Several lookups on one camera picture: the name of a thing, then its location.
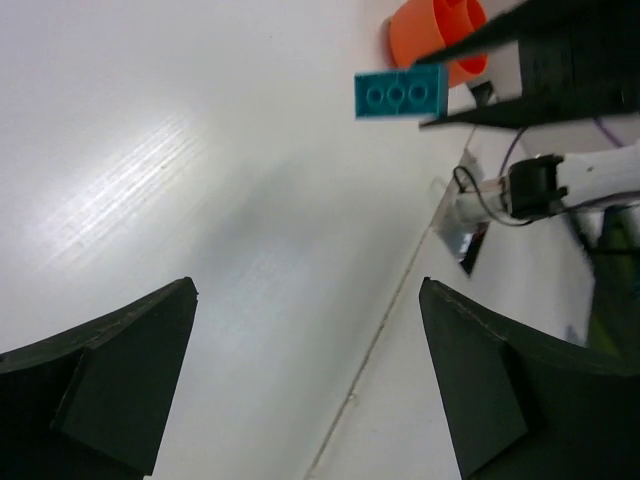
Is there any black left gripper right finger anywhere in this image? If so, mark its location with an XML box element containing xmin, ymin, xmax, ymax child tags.
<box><xmin>419</xmin><ymin>278</ymin><xmax>639</xmax><ymax>479</ymax></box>

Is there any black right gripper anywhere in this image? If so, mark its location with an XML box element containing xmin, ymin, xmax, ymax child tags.
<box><xmin>414</xmin><ymin>0</ymin><xmax>639</xmax><ymax>130</ymax></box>

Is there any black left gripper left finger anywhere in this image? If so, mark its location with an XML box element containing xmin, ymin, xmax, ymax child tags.
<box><xmin>1</xmin><ymin>277</ymin><xmax>198</xmax><ymax>479</ymax></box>

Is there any teal lego brick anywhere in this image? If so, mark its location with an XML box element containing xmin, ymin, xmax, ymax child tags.
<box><xmin>354</xmin><ymin>65</ymin><xmax>449</xmax><ymax>119</ymax></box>

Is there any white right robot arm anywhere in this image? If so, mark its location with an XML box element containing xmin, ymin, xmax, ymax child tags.
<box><xmin>416</xmin><ymin>1</ymin><xmax>639</xmax><ymax>227</ymax></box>

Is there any orange round divided container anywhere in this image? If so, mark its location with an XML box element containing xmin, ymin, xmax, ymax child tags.
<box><xmin>387</xmin><ymin>0</ymin><xmax>487</xmax><ymax>68</ymax></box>

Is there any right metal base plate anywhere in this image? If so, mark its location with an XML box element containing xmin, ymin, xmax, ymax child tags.
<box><xmin>430</xmin><ymin>148</ymin><xmax>497</xmax><ymax>276</ymax></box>

